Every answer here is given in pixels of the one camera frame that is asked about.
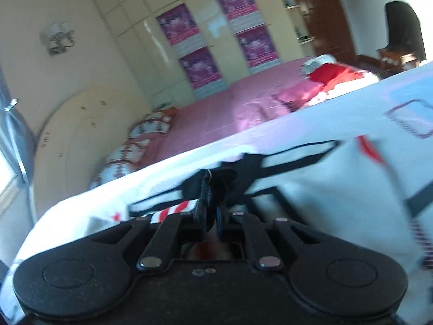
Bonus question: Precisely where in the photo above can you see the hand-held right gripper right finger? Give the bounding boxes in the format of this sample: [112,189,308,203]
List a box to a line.
[216,176,327,273]

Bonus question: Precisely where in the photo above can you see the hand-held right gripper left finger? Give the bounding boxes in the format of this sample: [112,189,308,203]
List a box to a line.
[93,171,209,273]

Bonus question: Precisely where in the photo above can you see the white quilt with square print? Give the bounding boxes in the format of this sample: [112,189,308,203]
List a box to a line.
[7,61,433,312]

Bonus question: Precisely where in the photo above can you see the round cream headboard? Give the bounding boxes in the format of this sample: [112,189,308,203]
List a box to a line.
[32,84,153,224]

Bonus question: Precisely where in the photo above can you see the pink cloth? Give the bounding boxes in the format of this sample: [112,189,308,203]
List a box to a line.
[277,81,325,109]

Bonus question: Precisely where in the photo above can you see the cream wardrobe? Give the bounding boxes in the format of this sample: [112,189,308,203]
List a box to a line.
[84,0,319,109]

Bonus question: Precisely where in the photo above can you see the small white cloth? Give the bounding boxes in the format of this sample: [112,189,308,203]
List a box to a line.
[301,56,335,75]

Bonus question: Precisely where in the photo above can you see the red cloth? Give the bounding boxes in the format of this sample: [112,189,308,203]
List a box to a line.
[309,63,379,92]

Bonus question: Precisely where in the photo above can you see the window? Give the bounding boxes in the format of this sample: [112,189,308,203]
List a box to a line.
[0,149,17,204]

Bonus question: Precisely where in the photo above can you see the grey curtain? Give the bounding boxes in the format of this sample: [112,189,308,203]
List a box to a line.
[0,71,36,185]

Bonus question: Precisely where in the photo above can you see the corner shelves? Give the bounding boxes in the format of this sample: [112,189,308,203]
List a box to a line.
[282,0,317,44]

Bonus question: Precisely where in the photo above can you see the brown wooden table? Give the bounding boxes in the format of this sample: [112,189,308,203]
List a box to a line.
[355,47,422,77]

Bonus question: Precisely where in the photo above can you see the brown wooden door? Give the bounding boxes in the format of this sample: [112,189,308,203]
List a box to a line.
[286,0,357,65]

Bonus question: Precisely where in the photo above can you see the purple wall poster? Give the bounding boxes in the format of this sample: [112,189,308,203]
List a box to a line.
[235,24,281,68]
[156,3,201,47]
[213,0,264,29]
[179,47,224,90]

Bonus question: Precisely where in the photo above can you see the ornate wall lamp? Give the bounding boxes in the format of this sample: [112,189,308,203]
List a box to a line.
[41,20,77,56]

